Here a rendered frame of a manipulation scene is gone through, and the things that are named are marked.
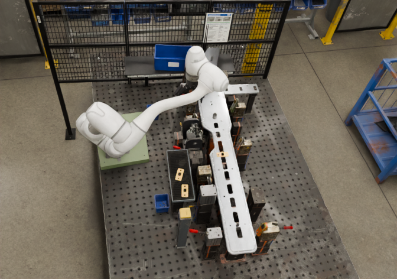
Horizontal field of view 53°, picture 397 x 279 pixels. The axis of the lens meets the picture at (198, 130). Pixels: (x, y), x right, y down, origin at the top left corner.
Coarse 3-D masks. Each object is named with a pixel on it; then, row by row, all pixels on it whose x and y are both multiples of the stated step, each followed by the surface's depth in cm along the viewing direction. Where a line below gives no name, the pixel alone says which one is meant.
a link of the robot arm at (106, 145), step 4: (104, 140) 270; (108, 140) 269; (100, 144) 271; (104, 144) 270; (108, 144) 267; (112, 144) 267; (104, 148) 271; (108, 148) 268; (112, 148) 267; (108, 152) 269; (112, 152) 268; (116, 152) 269; (112, 156) 271; (116, 156) 271; (120, 156) 274
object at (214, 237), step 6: (210, 228) 238; (216, 228) 238; (210, 234) 236; (216, 234) 236; (210, 240) 236; (216, 240) 238; (204, 246) 254; (210, 246) 246; (216, 246) 248; (204, 252) 253; (210, 252) 254; (204, 258) 262; (210, 258) 262
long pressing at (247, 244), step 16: (208, 96) 312; (208, 112) 302; (224, 112) 303; (208, 128) 292; (224, 128) 294; (224, 144) 285; (224, 176) 268; (224, 192) 261; (240, 192) 262; (224, 208) 254; (240, 208) 255; (224, 224) 247; (240, 224) 248; (240, 240) 242
